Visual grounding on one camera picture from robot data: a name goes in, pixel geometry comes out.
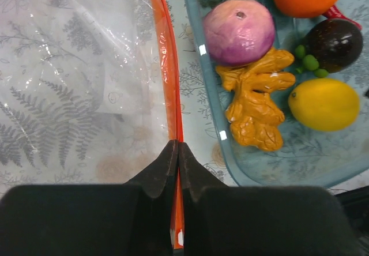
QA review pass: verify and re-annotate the dark purple fruit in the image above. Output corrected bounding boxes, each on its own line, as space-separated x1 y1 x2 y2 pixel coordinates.
303 18 363 73

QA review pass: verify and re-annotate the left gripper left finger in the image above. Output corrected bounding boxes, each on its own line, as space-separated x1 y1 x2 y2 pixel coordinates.
1 140 178 255

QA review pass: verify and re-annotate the floral table mat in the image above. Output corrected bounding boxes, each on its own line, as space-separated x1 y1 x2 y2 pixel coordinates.
0 0 369 195

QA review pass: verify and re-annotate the clear zip top bag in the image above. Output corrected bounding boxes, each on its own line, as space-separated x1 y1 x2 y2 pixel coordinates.
0 0 185 248

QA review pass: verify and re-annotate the purple onion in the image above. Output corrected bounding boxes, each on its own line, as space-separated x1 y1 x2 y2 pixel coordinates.
202 0 276 66

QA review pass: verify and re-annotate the yellow lemon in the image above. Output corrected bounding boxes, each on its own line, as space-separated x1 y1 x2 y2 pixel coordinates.
288 78 360 131

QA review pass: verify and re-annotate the teal glass tray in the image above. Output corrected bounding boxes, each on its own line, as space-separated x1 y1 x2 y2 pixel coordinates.
180 0 368 191

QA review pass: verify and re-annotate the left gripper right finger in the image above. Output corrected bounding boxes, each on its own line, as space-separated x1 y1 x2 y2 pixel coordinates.
178 143 360 255

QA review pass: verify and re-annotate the red chili pepper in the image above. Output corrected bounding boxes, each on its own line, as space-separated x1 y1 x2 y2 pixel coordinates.
322 5 362 30

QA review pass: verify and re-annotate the orange ginger root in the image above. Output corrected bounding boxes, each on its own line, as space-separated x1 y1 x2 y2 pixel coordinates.
215 47 296 152

